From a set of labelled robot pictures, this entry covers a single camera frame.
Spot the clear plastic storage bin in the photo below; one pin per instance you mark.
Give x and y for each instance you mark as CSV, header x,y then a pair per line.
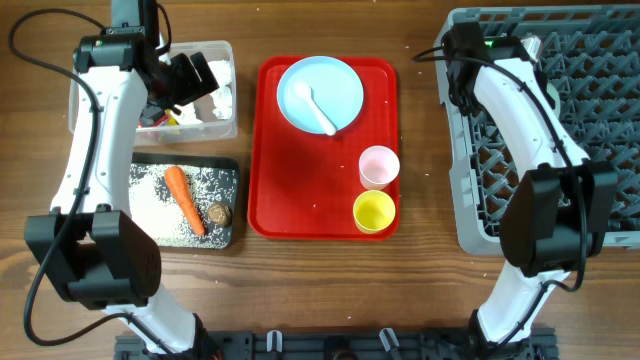
x,y
220,130

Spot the red serving tray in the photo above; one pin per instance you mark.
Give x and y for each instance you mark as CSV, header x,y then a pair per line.
x,y
302,185

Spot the grey dishwasher rack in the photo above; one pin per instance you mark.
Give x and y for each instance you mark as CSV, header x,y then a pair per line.
x,y
591,56

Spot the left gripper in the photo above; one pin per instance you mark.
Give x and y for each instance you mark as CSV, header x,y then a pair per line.
x,y
183,67

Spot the red snack wrapper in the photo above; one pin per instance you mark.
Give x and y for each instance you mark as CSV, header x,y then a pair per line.
x,y
146,122

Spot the yellow cup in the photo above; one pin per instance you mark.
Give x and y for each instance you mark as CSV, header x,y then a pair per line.
x,y
373,211

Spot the pink cup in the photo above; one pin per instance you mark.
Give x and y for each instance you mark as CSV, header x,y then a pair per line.
x,y
378,167

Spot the light blue plate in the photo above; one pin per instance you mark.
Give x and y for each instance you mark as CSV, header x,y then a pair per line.
x,y
336,89

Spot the yellow foil wrapper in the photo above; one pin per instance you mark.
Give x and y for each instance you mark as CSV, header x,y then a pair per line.
x,y
171,124

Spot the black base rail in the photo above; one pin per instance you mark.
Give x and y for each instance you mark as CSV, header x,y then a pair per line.
x,y
443,343

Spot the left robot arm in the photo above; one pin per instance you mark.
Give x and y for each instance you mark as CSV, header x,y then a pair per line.
x,y
87,245

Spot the black waste tray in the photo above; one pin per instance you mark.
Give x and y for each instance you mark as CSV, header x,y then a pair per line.
x,y
220,175

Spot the white plastic spoon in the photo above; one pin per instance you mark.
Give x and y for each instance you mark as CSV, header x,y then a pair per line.
x,y
304,91

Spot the orange carrot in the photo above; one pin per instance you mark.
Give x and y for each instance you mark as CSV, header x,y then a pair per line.
x,y
177,183

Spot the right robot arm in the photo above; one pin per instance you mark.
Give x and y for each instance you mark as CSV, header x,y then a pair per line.
x,y
558,216

